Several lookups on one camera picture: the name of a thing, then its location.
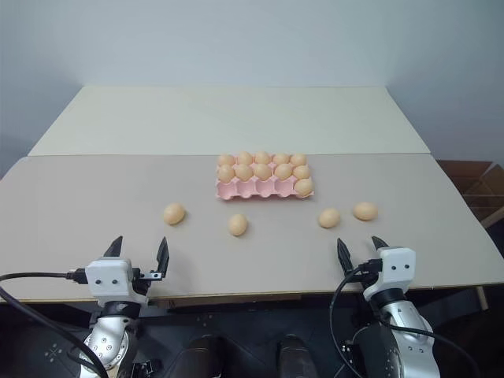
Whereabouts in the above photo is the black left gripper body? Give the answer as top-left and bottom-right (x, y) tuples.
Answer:
(130, 267), (156, 305)

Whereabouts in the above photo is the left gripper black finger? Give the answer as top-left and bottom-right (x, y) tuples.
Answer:
(102, 235), (124, 260)
(153, 235), (171, 280)

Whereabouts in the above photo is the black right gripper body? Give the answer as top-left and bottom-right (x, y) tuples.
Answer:
(346, 259), (384, 289)

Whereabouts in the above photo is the pink egg tray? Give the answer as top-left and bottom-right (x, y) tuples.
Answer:
(215, 156), (317, 202)

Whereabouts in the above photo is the dark rounded shape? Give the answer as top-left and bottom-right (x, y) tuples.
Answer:
(276, 334), (317, 378)
(172, 334), (226, 378)

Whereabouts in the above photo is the brown cardboard box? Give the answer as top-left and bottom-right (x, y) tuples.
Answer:
(435, 159), (504, 228)

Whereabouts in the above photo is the wooden table leg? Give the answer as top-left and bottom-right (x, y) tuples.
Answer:
(475, 286), (490, 313)

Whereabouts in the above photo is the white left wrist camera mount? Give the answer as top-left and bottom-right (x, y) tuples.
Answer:
(85, 258), (134, 306)

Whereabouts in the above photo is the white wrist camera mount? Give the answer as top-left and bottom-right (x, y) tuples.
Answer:
(361, 246), (417, 301)
(85, 258), (134, 306)

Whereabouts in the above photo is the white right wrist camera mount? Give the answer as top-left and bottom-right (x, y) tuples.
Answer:
(361, 246), (417, 301)

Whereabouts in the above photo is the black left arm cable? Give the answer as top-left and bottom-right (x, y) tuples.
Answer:
(0, 268), (109, 378)

